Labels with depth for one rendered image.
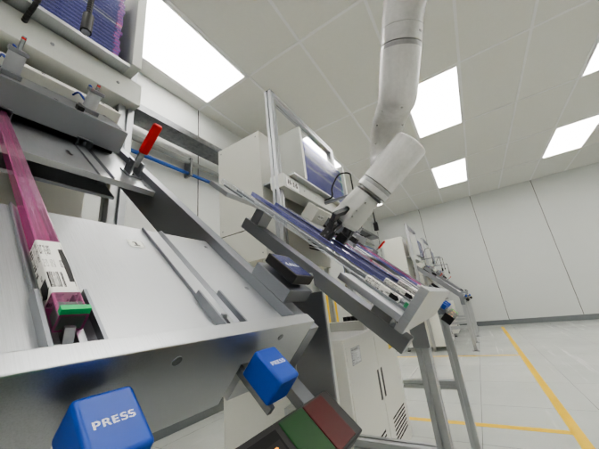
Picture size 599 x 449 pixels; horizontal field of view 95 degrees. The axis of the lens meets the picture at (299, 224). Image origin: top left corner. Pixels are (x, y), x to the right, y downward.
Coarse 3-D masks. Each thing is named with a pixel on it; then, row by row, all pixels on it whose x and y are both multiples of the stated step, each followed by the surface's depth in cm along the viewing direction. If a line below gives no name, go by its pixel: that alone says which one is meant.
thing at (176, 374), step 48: (144, 336) 14; (192, 336) 16; (240, 336) 19; (288, 336) 25; (0, 384) 10; (48, 384) 11; (96, 384) 12; (144, 384) 15; (192, 384) 18; (240, 384) 23; (0, 432) 10; (48, 432) 12
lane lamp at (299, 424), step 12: (300, 408) 20; (288, 420) 18; (300, 420) 19; (312, 420) 20; (288, 432) 18; (300, 432) 18; (312, 432) 19; (300, 444) 17; (312, 444) 18; (324, 444) 18
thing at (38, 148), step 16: (16, 128) 42; (32, 128) 46; (32, 144) 39; (48, 144) 43; (64, 144) 47; (80, 144) 53; (0, 160) 39; (32, 160) 36; (48, 160) 37; (64, 160) 40; (80, 160) 44; (96, 160) 48; (112, 160) 54; (48, 176) 42; (64, 176) 46; (80, 176) 49; (96, 176) 42; (112, 176) 44; (128, 176) 50; (96, 192) 47; (144, 192) 48
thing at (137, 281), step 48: (0, 240) 19; (96, 240) 25; (144, 240) 30; (192, 240) 37; (0, 288) 15; (96, 288) 19; (144, 288) 22; (192, 288) 25; (240, 288) 31; (0, 336) 13; (48, 336) 13; (96, 336) 15
